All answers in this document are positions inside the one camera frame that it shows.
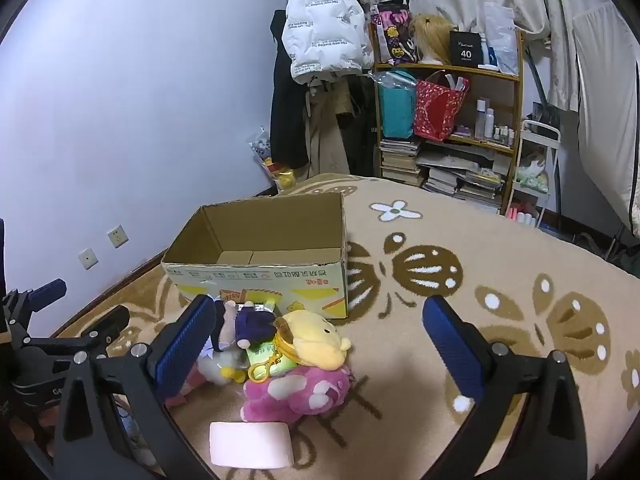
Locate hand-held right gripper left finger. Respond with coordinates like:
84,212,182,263
52,294,219,480

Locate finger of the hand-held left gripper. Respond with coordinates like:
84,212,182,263
22,304,131,361
2,278,67,322

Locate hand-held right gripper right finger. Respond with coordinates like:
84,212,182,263
421,294,588,480

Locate purple plush doll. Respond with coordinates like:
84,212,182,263
210,299,278,351

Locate pink plush bear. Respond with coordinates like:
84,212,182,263
241,364,352,423

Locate yellow plush toy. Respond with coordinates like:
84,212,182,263
274,309,352,368

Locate printed cardboard box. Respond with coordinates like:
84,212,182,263
161,191,349,320

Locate pale pink soft roll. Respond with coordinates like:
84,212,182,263
209,421,294,470

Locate person's left hand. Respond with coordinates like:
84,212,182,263
10,404,57,461

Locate white flower plush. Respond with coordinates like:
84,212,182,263
197,345,246,386

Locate green tissue pack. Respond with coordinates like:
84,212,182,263
245,342,296,376

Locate yellow plastic carabiner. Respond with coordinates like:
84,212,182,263
248,352,283,383

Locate beige patterned blanket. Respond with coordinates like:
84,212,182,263
50,172,640,480

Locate messy pile of magazines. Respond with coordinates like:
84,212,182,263
422,152,506,211

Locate pale green bundle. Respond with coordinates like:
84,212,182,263
517,152,549,192

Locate stack of old books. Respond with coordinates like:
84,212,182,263
378,138,426,186

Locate plastic bag with yellow toys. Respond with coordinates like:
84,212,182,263
250,127,299,196

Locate row of cosmetic bottles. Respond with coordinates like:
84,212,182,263
472,97,516,143

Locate dark hanging clothes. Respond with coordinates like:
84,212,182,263
345,75,382,178

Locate white metal cart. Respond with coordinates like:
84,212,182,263
505,119,561,228

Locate red patterned bag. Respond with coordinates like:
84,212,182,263
413,71,471,142

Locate teal bag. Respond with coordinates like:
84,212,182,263
376,71,418,140

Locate beige hanging coat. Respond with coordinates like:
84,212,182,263
305,80,351,176

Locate wooden shelf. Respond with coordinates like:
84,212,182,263
368,22,526,216

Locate black hanging coat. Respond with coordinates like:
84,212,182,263
270,9,311,171

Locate white curtain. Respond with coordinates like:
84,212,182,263
535,0,640,238

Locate black box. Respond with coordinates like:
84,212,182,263
448,30,488,67

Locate blonde wig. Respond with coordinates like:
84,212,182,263
409,12,458,65

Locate white plastic bag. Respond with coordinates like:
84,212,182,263
482,1,521,77

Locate floral tote bag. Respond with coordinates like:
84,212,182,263
372,0,421,65

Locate white puffer jacket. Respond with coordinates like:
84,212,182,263
281,0,373,85

